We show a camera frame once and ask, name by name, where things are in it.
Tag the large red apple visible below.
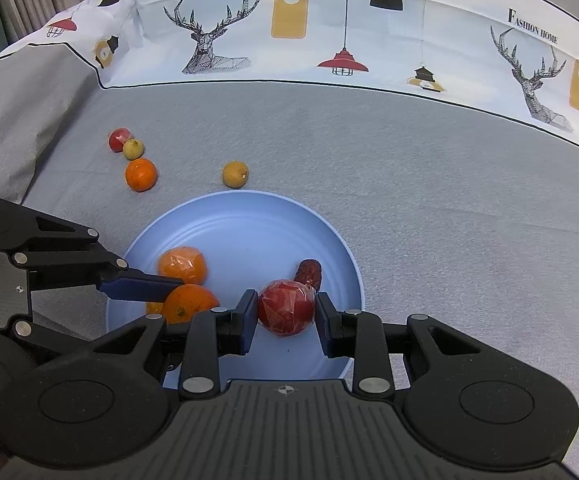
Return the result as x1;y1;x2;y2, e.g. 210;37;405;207
257;280;317;337

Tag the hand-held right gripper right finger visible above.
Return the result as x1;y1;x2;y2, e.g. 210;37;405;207
315;292;490;401

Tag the small wrapped red fruit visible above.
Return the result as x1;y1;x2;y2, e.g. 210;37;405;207
108;128;133;153

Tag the deer print duvet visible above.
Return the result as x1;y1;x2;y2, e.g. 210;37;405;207
97;0;579;161

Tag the blue plate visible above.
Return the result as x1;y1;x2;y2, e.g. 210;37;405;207
107;191;364;391

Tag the plastic orange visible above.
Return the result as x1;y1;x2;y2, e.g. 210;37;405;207
157;246;208;285

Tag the bare orange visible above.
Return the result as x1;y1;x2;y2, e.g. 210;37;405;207
125;158;158;192
162;284;220;325

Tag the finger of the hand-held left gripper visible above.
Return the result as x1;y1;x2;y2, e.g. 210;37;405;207
12;205;186;301
12;316;98;361

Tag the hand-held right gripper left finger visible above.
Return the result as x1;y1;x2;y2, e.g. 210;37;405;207
90;290;259;401

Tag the dark red date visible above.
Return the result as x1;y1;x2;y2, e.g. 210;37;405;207
293;258;323;292

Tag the lamp print pillow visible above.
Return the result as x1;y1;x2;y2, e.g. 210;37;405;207
0;0;140;91

